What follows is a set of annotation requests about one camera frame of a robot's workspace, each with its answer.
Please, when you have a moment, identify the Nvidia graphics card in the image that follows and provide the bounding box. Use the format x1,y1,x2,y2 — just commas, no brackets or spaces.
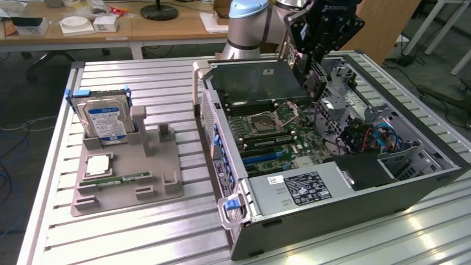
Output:
277,41,330,102

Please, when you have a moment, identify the hard disk with blue bracket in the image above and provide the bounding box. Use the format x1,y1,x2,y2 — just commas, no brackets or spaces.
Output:
65,85,133,146

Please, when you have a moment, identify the metal socket cover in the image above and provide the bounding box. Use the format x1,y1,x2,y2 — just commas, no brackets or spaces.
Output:
271,99,301,126

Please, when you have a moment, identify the white paper stack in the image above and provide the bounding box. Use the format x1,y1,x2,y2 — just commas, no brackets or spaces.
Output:
199,10,231,34

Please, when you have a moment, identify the white table frame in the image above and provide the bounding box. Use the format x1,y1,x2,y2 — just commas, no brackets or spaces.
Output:
400,0,471,75

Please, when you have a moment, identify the green motherboard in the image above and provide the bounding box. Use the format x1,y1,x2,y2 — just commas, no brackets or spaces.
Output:
220,91,339,177

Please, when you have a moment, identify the grey plastic parts rack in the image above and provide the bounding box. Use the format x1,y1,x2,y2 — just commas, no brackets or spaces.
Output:
69,106,184,218

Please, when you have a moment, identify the blue wire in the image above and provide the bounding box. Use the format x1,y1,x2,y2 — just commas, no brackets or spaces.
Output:
370,123,404,152

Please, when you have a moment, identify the blue floor cable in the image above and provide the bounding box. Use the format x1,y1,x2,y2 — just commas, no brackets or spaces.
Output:
0,129,31,239

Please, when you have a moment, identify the black plastic shroud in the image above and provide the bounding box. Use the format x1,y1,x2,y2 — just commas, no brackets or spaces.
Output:
336,153,398,193

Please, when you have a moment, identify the black round lamp base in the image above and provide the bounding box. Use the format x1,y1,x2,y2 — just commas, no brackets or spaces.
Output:
140,0,180,21

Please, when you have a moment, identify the black floor stand base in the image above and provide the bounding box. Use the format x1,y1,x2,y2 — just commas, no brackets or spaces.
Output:
415,77,471,105

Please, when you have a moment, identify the metal drive cage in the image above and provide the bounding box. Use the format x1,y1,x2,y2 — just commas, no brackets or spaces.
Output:
316,62,374,129

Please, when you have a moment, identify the black chair base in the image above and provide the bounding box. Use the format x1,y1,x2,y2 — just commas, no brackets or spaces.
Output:
21,47,112,82

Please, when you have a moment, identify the wooden cabinet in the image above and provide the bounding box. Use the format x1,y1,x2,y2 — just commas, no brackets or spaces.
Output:
312,0,423,64

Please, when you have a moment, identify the grey power supply unit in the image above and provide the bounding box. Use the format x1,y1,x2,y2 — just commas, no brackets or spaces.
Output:
247,161,356,218

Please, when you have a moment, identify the silver CPU chip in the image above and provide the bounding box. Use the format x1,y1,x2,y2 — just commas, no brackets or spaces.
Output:
84,156,111,177

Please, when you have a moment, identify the black RAM slot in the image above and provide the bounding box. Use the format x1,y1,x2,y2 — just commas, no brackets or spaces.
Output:
224,98,276,106

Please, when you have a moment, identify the open black PC case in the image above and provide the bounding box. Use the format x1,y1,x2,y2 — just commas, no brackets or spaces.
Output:
193,54,471,262

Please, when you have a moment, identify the white block round top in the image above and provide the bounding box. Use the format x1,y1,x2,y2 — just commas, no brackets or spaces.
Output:
59,15,96,37

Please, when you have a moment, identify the small white box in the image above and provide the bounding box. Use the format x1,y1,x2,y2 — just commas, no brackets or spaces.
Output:
92,15,120,33

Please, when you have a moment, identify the CPU socket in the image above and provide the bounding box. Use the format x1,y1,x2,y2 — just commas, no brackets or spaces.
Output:
245,110,280,137

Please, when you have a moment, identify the white box black lid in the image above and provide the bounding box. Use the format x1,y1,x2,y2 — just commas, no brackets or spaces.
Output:
11,17,49,36

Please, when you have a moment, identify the wooden desk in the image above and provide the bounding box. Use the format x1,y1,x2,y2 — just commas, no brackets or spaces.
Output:
0,0,332,60

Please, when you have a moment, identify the thin red wire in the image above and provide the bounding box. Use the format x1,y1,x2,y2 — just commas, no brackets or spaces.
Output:
358,124,370,152

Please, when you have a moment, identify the grey disk bay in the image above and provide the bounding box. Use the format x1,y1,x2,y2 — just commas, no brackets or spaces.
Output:
376,145,444,184

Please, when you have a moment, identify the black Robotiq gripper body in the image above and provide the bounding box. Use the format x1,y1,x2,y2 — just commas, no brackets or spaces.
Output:
309,0,362,54

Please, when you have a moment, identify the brown cardboard box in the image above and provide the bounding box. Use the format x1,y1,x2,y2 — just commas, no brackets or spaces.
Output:
212,0,232,18

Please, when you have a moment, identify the black power adapter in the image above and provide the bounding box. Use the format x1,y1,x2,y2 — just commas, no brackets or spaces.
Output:
395,54,415,67

